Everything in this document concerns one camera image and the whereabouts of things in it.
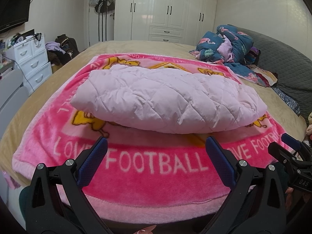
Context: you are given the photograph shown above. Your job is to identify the teal flamingo print quilt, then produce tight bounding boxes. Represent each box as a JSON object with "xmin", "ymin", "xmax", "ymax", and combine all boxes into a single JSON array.
[{"xmin": 189, "ymin": 24, "xmax": 261, "ymax": 78}]

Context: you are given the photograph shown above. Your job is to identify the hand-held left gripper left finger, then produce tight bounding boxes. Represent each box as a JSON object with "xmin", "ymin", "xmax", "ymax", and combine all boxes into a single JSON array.
[{"xmin": 24, "ymin": 136, "xmax": 114, "ymax": 234}]

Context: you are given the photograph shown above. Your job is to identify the dark brown bag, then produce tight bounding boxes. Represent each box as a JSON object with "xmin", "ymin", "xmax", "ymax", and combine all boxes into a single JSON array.
[{"xmin": 55, "ymin": 35, "xmax": 80, "ymax": 59}]

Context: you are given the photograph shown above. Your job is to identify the light grey padded furniture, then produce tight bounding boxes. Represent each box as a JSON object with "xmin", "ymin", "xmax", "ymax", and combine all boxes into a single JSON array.
[{"xmin": 0, "ymin": 68, "xmax": 28, "ymax": 139}]

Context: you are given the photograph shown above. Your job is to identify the grey quilted headboard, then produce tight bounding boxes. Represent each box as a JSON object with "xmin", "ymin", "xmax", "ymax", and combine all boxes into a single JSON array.
[{"xmin": 228, "ymin": 24, "xmax": 312, "ymax": 122}]

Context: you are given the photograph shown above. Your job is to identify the blue patterned cloth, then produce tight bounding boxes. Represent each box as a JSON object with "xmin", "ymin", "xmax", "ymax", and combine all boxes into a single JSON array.
[{"xmin": 272, "ymin": 86, "xmax": 301, "ymax": 115}]

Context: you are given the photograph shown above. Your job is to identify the multicoloured floral cloth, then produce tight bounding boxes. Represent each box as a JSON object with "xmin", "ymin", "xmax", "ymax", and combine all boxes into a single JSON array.
[{"xmin": 240, "ymin": 65, "xmax": 278, "ymax": 88}]

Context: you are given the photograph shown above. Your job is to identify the pink quilted jacket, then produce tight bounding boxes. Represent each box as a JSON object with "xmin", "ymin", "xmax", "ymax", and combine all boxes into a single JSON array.
[{"xmin": 70, "ymin": 63, "xmax": 268, "ymax": 134}]

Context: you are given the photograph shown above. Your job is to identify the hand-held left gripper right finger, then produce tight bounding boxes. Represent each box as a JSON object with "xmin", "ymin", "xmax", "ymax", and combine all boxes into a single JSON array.
[{"xmin": 205, "ymin": 136, "xmax": 287, "ymax": 234}]

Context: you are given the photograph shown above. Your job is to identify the pink printed blanket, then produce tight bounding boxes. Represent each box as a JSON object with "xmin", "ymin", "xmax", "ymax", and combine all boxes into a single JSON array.
[{"xmin": 11, "ymin": 53, "xmax": 293, "ymax": 222}]

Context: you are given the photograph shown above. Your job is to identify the white drawer chest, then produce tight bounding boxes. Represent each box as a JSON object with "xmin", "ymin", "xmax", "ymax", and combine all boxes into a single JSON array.
[{"xmin": 5, "ymin": 33, "xmax": 53, "ymax": 90}]

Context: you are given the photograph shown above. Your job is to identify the person's dark green clothing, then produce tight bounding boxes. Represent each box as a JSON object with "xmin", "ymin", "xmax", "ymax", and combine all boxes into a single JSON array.
[{"xmin": 19, "ymin": 185, "xmax": 35, "ymax": 215}]

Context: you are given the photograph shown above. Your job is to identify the white wardrobe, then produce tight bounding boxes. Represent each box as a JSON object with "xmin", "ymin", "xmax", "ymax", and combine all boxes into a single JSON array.
[{"xmin": 114, "ymin": 0, "xmax": 218, "ymax": 45}]

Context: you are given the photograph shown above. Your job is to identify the person's right hand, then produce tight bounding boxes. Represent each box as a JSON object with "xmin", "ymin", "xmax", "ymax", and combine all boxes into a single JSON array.
[{"xmin": 284, "ymin": 187, "xmax": 296, "ymax": 215}]

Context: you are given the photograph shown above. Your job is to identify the beige plush toy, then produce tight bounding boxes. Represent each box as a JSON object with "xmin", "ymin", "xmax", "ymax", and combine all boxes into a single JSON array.
[{"xmin": 306, "ymin": 112, "xmax": 312, "ymax": 137}]

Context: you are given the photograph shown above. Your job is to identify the lavender cloth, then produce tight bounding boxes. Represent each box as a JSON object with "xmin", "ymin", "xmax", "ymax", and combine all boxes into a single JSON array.
[{"xmin": 46, "ymin": 41, "xmax": 66, "ymax": 54}]

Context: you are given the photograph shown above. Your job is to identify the bed with tan sheet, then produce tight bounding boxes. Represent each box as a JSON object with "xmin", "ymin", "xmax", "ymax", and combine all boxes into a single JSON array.
[{"xmin": 0, "ymin": 40, "xmax": 308, "ymax": 183}]

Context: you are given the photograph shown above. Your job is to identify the black flat object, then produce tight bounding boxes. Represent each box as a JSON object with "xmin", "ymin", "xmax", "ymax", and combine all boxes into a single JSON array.
[{"xmin": 21, "ymin": 29, "xmax": 42, "ymax": 42}]

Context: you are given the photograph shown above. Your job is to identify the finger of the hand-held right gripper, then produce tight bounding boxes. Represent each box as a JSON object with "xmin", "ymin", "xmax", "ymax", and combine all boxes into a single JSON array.
[
  {"xmin": 281, "ymin": 133, "xmax": 312, "ymax": 156},
  {"xmin": 268, "ymin": 141, "xmax": 300, "ymax": 173}
]

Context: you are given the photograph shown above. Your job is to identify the black television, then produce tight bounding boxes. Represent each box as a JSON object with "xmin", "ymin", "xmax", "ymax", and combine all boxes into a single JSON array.
[{"xmin": 0, "ymin": 0, "xmax": 33, "ymax": 33}]

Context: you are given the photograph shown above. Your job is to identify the hanging black bags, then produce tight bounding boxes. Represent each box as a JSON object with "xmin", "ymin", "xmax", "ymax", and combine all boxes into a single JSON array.
[{"xmin": 89, "ymin": 0, "xmax": 115, "ymax": 42}]

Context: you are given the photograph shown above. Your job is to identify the person's left hand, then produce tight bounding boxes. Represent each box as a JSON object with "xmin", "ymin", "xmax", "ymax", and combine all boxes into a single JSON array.
[{"xmin": 135, "ymin": 225, "xmax": 157, "ymax": 234}]

